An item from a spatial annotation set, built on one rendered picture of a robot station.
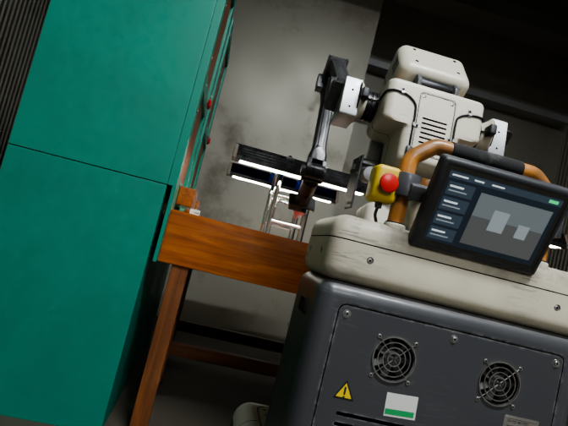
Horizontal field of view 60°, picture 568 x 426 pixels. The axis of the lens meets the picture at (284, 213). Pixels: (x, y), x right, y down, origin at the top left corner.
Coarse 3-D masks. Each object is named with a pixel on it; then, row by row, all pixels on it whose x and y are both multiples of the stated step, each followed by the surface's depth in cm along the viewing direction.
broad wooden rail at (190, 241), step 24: (192, 216) 169; (168, 240) 168; (192, 240) 169; (216, 240) 170; (240, 240) 172; (264, 240) 173; (288, 240) 174; (192, 264) 169; (216, 264) 170; (240, 264) 171; (264, 264) 172; (288, 264) 174; (288, 288) 173
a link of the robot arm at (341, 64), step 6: (330, 60) 179; (336, 60) 177; (342, 60) 179; (348, 60) 180; (330, 66) 178; (336, 66) 168; (342, 66) 170; (324, 72) 184; (330, 72) 176; (336, 72) 162; (342, 72) 162; (324, 78) 183; (330, 78) 148; (336, 78) 148; (342, 78) 154; (324, 84) 184; (330, 84) 146
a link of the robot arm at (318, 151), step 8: (320, 80) 184; (320, 88) 184; (320, 96) 185; (320, 104) 182; (320, 112) 179; (328, 112) 179; (320, 120) 178; (328, 120) 178; (320, 128) 177; (328, 128) 177; (320, 136) 176; (320, 144) 175; (312, 152) 173; (320, 152) 174; (312, 160) 174; (320, 160) 173; (312, 168) 171; (320, 168) 172; (304, 176) 173; (312, 176) 172; (320, 176) 172
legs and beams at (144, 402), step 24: (168, 288) 168; (168, 312) 168; (168, 336) 167; (216, 336) 283; (240, 336) 285; (216, 360) 227; (240, 360) 228; (264, 360) 233; (144, 384) 165; (144, 408) 165
